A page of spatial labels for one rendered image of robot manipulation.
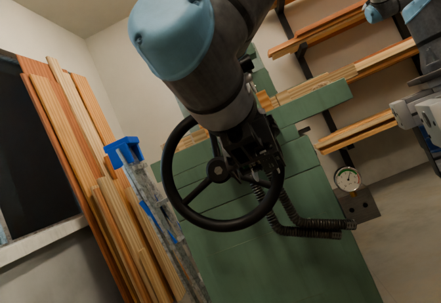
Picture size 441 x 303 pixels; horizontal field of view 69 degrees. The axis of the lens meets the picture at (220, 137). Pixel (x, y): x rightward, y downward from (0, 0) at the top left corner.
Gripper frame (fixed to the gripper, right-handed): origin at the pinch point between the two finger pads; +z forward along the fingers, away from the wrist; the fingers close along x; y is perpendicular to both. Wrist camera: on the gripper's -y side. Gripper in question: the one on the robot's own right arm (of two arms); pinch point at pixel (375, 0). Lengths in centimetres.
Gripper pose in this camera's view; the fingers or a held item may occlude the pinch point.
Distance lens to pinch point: 185.6
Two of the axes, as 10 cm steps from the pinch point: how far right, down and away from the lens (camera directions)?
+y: 5.2, 8.5, -0.8
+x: 8.4, -5.2, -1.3
